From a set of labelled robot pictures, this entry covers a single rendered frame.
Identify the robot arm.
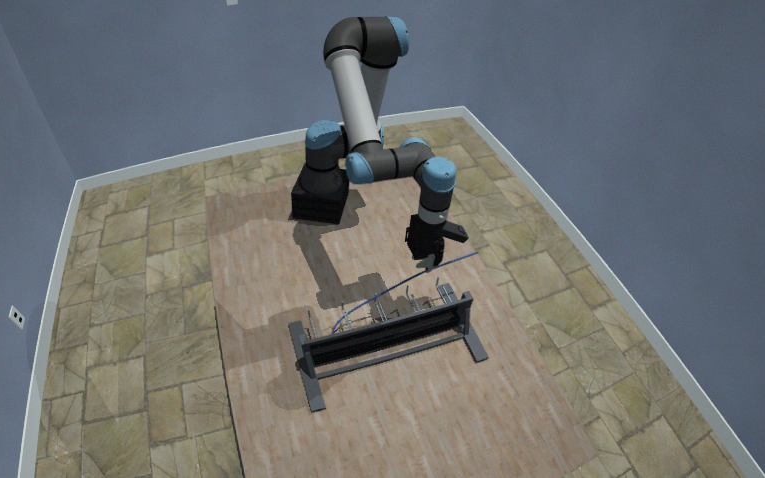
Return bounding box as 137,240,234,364
301,16,456,224

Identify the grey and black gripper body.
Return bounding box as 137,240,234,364
405,214,447,260

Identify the black network patch panel rack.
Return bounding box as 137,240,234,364
289,277,489,412

